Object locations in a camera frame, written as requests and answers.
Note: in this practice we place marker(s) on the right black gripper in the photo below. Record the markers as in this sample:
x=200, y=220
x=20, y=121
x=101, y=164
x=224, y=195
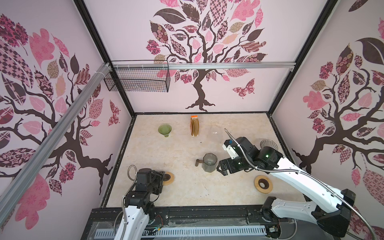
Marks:
x=227, y=162

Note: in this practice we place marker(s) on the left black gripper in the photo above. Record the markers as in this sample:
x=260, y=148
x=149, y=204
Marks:
x=158, y=176

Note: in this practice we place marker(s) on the wooden ring holder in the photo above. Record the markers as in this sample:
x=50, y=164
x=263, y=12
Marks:
x=168, y=178
x=263, y=184

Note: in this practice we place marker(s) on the grey glass carafe mug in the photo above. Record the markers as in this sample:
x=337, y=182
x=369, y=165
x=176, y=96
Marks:
x=208, y=162

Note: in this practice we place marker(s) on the green glass dripper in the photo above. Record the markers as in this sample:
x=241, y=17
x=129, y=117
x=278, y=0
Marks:
x=165, y=130

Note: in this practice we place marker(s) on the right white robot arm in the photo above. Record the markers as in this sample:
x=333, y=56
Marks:
x=328, y=207

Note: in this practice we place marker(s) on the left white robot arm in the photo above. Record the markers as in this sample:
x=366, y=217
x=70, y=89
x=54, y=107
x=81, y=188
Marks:
x=137, y=208

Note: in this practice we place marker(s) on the clear plastic dripper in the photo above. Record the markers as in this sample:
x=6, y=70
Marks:
x=215, y=134

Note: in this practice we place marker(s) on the coffee filter pack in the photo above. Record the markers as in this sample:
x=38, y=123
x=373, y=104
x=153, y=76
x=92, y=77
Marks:
x=194, y=126

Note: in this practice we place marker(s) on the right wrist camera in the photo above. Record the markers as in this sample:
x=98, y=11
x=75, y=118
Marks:
x=230, y=149

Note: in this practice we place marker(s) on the black base frame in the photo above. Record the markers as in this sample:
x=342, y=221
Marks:
x=103, y=222

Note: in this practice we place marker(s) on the white cable duct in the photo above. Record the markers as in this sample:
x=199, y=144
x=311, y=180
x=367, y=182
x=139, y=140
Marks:
x=226, y=231

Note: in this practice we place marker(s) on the black wire basket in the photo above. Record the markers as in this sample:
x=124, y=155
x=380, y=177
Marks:
x=139, y=76

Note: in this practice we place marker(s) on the aluminium rail back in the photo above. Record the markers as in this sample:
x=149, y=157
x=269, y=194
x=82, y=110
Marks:
x=258, y=65

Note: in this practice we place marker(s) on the aluminium rail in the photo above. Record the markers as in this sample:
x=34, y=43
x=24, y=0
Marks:
x=258, y=65
x=22, y=181

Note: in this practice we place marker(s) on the aluminium rail left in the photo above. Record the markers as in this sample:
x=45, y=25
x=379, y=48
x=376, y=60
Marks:
x=22, y=181

